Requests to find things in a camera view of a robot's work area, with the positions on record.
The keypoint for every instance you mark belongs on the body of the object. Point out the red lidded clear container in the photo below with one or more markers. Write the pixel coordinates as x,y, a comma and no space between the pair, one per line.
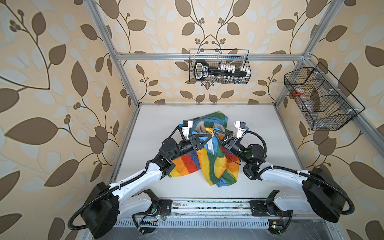
297,92

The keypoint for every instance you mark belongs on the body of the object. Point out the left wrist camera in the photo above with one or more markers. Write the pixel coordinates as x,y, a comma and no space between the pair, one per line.
184,129

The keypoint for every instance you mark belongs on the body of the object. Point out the aluminium frame rails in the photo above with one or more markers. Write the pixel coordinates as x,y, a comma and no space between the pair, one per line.
320,62

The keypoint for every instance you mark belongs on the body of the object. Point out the rainbow coloured jacket white lining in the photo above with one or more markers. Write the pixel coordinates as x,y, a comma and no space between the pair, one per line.
218,165

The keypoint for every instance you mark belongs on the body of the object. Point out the black wire basket back wall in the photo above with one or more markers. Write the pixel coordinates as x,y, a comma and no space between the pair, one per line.
239,58

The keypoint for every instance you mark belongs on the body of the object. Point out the black white tool in basket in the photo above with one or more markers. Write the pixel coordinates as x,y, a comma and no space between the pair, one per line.
223,72

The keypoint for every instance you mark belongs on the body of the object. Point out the black wire basket right wall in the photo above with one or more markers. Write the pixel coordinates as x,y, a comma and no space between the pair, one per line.
327,104

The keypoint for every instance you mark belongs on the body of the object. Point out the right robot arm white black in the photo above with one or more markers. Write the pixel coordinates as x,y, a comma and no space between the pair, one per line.
319,193

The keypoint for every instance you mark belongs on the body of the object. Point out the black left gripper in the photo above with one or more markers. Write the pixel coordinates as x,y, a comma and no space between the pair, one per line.
195,143

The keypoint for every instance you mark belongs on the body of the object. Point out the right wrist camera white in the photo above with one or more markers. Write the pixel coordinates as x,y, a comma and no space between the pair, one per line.
241,129

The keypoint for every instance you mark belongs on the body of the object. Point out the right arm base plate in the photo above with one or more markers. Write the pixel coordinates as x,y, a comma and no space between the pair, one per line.
261,208

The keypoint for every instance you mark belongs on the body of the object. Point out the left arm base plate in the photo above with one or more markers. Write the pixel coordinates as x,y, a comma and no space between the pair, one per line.
158,208

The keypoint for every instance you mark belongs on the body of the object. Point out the black wire basket wall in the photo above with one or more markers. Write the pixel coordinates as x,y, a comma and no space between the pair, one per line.
327,104
239,58

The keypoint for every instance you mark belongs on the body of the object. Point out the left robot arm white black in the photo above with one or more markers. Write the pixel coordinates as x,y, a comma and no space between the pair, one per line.
107,204

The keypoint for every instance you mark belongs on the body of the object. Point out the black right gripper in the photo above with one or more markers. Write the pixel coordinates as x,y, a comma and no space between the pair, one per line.
229,142

